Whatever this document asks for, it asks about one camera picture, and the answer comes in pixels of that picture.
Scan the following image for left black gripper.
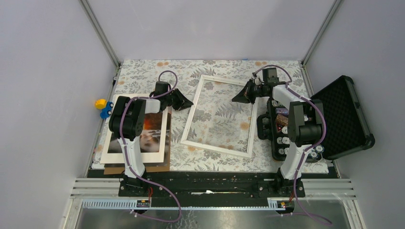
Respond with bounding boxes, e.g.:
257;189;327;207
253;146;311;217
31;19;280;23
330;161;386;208
164;88;193;111

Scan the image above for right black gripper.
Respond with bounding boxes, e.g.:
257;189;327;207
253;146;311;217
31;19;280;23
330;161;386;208
231;79;267;105

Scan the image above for white picture frame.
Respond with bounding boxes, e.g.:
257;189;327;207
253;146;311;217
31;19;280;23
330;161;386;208
181;75;257;158

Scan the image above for sunset photo with white mat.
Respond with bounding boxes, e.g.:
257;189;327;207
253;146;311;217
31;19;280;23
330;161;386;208
99;107;171;164

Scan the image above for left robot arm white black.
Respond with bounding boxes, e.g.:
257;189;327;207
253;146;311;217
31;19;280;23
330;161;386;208
108;81;194;196

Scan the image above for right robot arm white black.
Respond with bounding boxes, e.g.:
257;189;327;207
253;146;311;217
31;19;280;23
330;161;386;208
232;65;326;197

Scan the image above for brown playing card box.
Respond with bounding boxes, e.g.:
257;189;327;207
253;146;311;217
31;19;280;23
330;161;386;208
275;114;288;126

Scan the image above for floral patterned table mat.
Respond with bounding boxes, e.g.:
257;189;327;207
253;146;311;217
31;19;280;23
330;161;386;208
91;59;330;174

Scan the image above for yellow blue toy car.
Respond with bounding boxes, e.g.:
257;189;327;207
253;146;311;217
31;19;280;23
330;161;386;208
94;99;114;119

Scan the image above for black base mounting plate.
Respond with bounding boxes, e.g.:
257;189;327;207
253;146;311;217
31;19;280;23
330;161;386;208
118;171;305;207

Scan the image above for brown backing board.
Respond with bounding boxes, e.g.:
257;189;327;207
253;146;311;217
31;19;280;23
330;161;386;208
104;107;173;175

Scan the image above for black foam lined case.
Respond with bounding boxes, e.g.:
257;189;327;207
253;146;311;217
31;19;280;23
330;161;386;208
256;75;376;162

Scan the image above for aluminium rail frame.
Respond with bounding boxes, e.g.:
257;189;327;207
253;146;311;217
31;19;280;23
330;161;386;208
71;178;358;210

